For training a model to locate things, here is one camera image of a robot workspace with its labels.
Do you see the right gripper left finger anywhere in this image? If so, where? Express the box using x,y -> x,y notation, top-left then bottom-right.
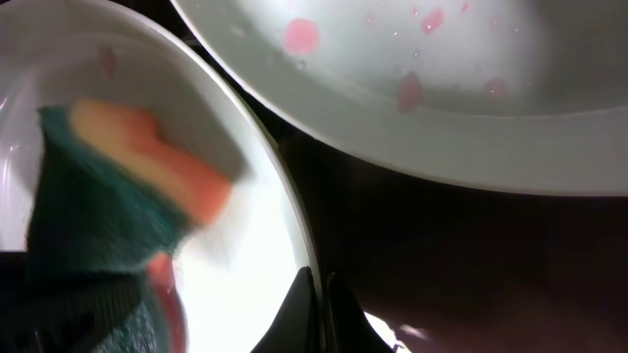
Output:
251,267 -> 317,353

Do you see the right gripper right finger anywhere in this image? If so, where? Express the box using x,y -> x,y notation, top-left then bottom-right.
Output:
327,274 -> 393,353

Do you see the light green plate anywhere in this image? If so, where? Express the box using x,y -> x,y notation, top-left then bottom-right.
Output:
175,0 -> 627,196
1,1 -> 316,352

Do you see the green sponge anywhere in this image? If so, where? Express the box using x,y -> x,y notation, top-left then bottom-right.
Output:
24,99 -> 233,353

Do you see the round black tray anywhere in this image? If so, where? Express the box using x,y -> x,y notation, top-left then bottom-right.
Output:
132,1 -> 627,352

